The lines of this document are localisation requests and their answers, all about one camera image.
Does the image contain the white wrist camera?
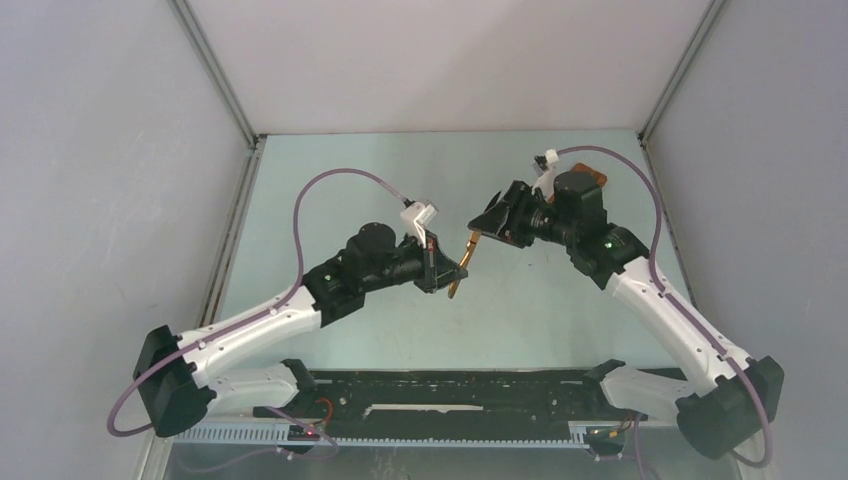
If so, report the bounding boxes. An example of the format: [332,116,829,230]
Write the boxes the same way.
[400,201,438,246]
[532,149,559,198]

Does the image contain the orange cloth napkin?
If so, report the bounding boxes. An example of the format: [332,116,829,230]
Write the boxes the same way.
[543,163,608,204]

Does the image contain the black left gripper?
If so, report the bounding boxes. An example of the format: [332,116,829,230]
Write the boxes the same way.
[361,229,466,293]

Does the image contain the left aluminium frame post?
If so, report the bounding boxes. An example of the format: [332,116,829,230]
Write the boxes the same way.
[167,0,259,149]

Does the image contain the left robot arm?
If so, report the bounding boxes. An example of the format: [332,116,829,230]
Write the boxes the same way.
[133,223,468,438]

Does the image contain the aluminium frame post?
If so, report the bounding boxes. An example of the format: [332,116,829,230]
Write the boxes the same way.
[638,0,730,146]
[167,0,259,149]

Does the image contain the white cable duct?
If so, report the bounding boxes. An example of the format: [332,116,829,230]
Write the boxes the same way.
[172,423,627,452]

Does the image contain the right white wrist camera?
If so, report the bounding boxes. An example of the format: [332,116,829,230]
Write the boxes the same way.
[532,149,559,198]

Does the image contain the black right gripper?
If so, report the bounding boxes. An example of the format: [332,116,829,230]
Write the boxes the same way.
[467,181,575,250]

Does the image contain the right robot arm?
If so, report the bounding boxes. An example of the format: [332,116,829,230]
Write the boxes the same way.
[468,171,785,459]

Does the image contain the right aluminium frame post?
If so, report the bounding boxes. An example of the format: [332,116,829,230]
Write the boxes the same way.
[638,0,730,146]

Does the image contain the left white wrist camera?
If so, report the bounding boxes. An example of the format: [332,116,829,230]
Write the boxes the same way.
[400,201,438,246]

